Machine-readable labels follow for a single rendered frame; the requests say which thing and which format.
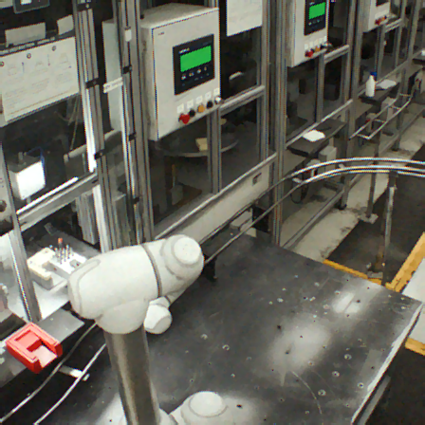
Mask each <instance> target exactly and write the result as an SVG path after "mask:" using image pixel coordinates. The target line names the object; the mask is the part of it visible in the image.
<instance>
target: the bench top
mask: <svg viewBox="0 0 425 425"><path fill-rule="evenodd" d="M307 263H309V266H307V265H306V264H307ZM215 276H216V277H218V279H217V280H216V281H213V280H210V279H208V278H205V277H203V276H201V275H198V277H197V278H196V279H195V281H194V282H193V283H192V284H191V285H190V286H188V287H187V288H186V289H185V290H184V291H183V293H182V294H181V295H180V296H179V297H177V298H176V299H175V300H174V301H173V302H172V303H171V304H170V306H169V307H168V308H167V309H168V310H169V312H170V314H171V318H172V320H171V325H170V327H168V328H167V329H166V330H165V331H164V332H163V333H161V334H154V333H150V332H148V331H145V334H146V341H147V344H148V346H149V353H150V359H151V365H152V371H153V377H154V382H155V383H156V389H157V400H158V406H159V409H161V410H163V411H164V412H165V413H166V414H167V415H169V414H170V413H171V412H172V411H175V410H176V409H177V408H178V407H179V406H182V405H183V403H184V401H185V400H186V399H187V398H188V397H190V396H191V395H195V394H197V393H199V392H205V391H208V392H213V393H215V394H217V395H219V396H221V397H222V398H223V399H224V400H225V401H226V402H227V403H228V405H229V407H230V409H231V411H232V415H233V419H234V423H235V425H354V424H355V422H356V420H357V418H358V416H359V414H360V412H361V410H362V408H364V406H365V404H366V402H367V401H368V399H369V398H370V397H371V396H372V394H373V392H374V391H375V389H376V388H377V386H378V385H379V382H380V380H381V379H382V378H383V376H384V374H385V371H386V369H387V368H388V367H389V365H390V363H391V362H392V360H393V358H394V356H395V355H396V354H397V351H398V350H399V348H400V347H401V345H402V344H403V343H404V340H405V338H406V336H407V334H408V333H409V331H410V329H411V328H412V327H413V325H414V323H415V321H416V319H417V317H418V315H419V313H420V311H421V309H422V307H423V306H424V304H425V303H424V302H421V301H419V300H417V299H415V298H412V297H408V296H406V295H404V294H401V293H400V292H395V291H393V290H391V289H389V288H387V287H385V286H379V285H377V284H375V283H372V282H370V281H368V280H364V279H361V278H360V277H357V276H356V275H353V274H350V273H349V272H347V273H346V272H344V271H341V270H339V269H336V268H333V267H331V266H329V265H327V264H324V263H319V262H317V261H315V260H312V259H310V258H307V257H305V256H303V255H301V254H298V253H295V252H294V251H291V250H289V249H285V248H282V247H279V246H277V245H274V244H272V243H270V242H268V241H265V240H262V239H260V238H257V237H255V236H252V235H249V234H247V233H244V234H242V235H241V236H240V237H239V238H236V240H235V241H234V242H233V243H232V244H230V245H229V246H228V247H227V248H226V249H224V250H223V251H222V252H221V253H219V254H218V255H217V260H216V261H215ZM304 296H306V299H304V298H303V297H304ZM357 300H360V303H357ZM278 325H280V326H281V328H277V326H278ZM105 344H106V341H105V337H104V333H103V329H102V328H101V327H100V328H99V329H98V330H97V331H95V332H94V333H93V334H91V335H90V336H89V338H86V339H85V340H84V341H82V343H80V344H79V345H78V346H77V347H76V350H74V351H73V352H72V354H71V355H70V357H69V358H68V359H67V360H66V361H65V363H64V364H63V365H65V366H67V367H70V368H73V369H76V370H79V371H81V372H82V371H84V369H85V368H86V365H88V364H89V362H91V361H92V359H93V358H94V356H95V355H96V354H97V353H98V352H99V350H100V349H101V347H102V346H104V345H105ZM65 355H66V354H65ZM63 357H64V356H62V358H61V359H59V360H57V361H56V362H55V363H54V364H51V365H50V367H49V368H47V369H46V370H45V371H44V372H43V373H42V374H39V376H38V377H36V378H35V379H33V380H32V381H31V382H30V383H28V384H27V385H25V386H24V388H21V389H20V390H19V391H18V392H17V393H16V394H14V395H12V396H11V398H8V399H7V400H6V401H5V402H4V403H3V404H1V405H0V420H1V418H2V417H4V416H5V415H8V414H9V412H10V411H12V410H13V409H15V407H17V406H18V405H19V404H20V403H22V402H23V401H24V400H25V399H27V398H28V397H29V396H30V395H31V394H32V393H33V392H34V391H35V390H36V389H37V388H38V387H39V386H40V385H41V384H42V383H43V382H44V381H45V380H46V378H48V376H49V375H50V374H51V373H52V372H53V370H54V368H55V367H56V366H58V363H59V362H60V361H61V360H63ZM94 362H95V363H94V364H93V365H92V367H90V368H89V370H88V372H87V373H86V374H89V377H88V378H87V379H86V380H81V381H80V383H79V384H78V386H77V387H76V388H75V389H74V390H73V391H72V393H71V395H69V396H68V397H67V398H66V400H65V401H64V402H63V403H62V404H61V405H60V406H59V407H58V409H56V411H55V412H54V413H53V414H50V416H49V417H48V418H46V419H45V420H44V422H42V423H41V424H39V425H119V423H120V418H121V417H122V416H123V415H124V411H123V407H122V405H121V403H120V394H119V390H118V385H117V381H116V377H115V374H114V372H113V369H112V365H111V360H110V356H109V351H108V347H107V348H105V349H104V350H103V352H102V353H101V355H100V356H99V357H98V358H97V360H96V361H94ZM76 379H77V378H75V377H72V376H70V375H68V374H65V373H62V372H60V371H58V372H57V373H55V376H54V377H53V378H52V379H50V382H49V383H48V384H46V385H45V388H44V389H42V390H41V391H40V393H39V394H38V395H36V396H35V397H34V399H31V400H30V401H29V402H28V404H27V405H26V404H25V405H24V406H23V408H22V409H20V410H18V411H17V413H15V414H14V415H13V416H10V417H9V419H8V420H6V421H5V422H4V423H2V424H1V425H33V424H34V423H35V422H36V421H37V420H39V419H40V418H41V417H43V415H44V414H46V413H48V411H49V410H50V409H51V408H53V407H54V405H55V404H56V403H57V402H59V401H60V398H61V397H63V396H64V395H65V393H66V392H67V391H68V390H69V389H70V387H71V386H72V385H73V383H74V382H76Z"/></svg>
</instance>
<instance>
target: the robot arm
mask: <svg viewBox="0 0 425 425"><path fill-rule="evenodd" d="M68 264H69V265H71V266H73V267H74V268H75V269H74V270H73V271H72V272H71V273H70V274H69V275H68V279H67V291H68V296H69V300H70V303H71V305H72V308H73V309H74V311H75V312H76V313H78V314H79V315H80V316H82V317H84V318H86V319H94V320H95V322H96V323H97V325H98V326H100V327H101V328H102V329H103V333H104V337H105V341H106V344H107V347H108V351H109V356H110V360H111V365H112V369H113V372H114V374H115V377H116V381H117V385H118V390H119V394H120V403H121V405H122V407H123V411H124V415H123V416H122V417H121V418H120V423H119V425H235V423H234V419H233V415H232V411H231V409H230V407H229V405H228V403H227V402H226V401H225V400H224V399H223V398H222V397H221V396H219V395H217V394H215V393H213V392H208V391H205V392H199V393H197V394H195V395H191V396H190V397H188V398H187V399H186V400H185V401H184V403H183V405H182V406H179V407H178V408H177V409H176V410H175V411H172V412H171V413H170V414H169V415H167V414H166V413H165V412H164V411H163V410H161V409H159V406H158V400H157V389H156V383H155V382H154V377H153V371H152V365H151V359H150V353H149V346H148V344H147V341H146V334H145V331H148V332H150V333H154V334H161V333H163V332H164V331H165V330H166V329H167V328H168V327H170V325H171V320H172V318H171V314H170V312H169V310H168V309H167V308H168V307H169V306H170V304H171V303H172V302H173V301H174V300H175V299H176V298H177V297H179V296H180V295H181V294H182V293H183V291H184V290H185V289H186V288H187V287H188V286H190V285H191V284H192V283H193V282H194V281H195V279H196V278H197V277H198V275H199V274H200V272H201V269H202V267H203V255H202V252H201V249H200V247H199V246H198V244H197V242H196V241H195V240H194V239H193V238H192V237H191V236H188V235H183V234H179V235H172V236H170V237H168V238H167V239H159V240H156V241H151V242H147V243H143V244H139V245H135V246H130V247H124V248H120V249H115V250H112V251H109V252H106V253H104V254H101V255H99V256H96V257H94V258H92V259H88V260H86V261H85V262H83V263H82V262H80V261H78V260H76V259H75V258H73V260H71V261H69V262H68Z"/></svg>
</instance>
